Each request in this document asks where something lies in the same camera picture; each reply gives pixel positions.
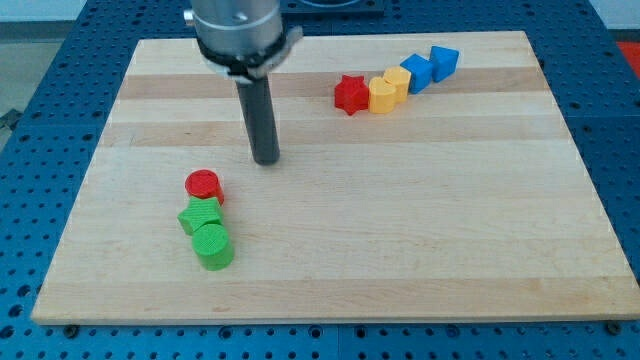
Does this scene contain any wooden board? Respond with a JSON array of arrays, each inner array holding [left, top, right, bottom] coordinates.
[[32, 31, 639, 325]]

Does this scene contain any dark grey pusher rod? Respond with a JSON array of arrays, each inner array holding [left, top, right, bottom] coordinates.
[[236, 77, 280, 166]]

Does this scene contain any yellow hexagon block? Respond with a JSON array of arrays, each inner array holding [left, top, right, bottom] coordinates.
[[383, 66, 412, 103]]

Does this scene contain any blue pentagon block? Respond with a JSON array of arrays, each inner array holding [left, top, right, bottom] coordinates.
[[430, 46, 459, 82]]

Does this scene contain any red cylinder block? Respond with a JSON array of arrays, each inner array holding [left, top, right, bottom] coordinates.
[[184, 169, 225, 205]]

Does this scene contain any green star block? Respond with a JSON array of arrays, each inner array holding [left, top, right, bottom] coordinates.
[[177, 197, 224, 236]]

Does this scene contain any yellow heart block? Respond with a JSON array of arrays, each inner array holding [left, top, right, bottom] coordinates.
[[368, 77, 396, 114]]

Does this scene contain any blue cube block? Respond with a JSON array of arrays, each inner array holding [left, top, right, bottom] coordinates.
[[400, 54, 433, 94]]

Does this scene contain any red star block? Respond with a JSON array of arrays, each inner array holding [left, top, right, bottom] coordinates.
[[334, 75, 369, 116]]

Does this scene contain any green cylinder block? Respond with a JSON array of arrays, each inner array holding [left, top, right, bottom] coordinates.
[[192, 224, 235, 271]]

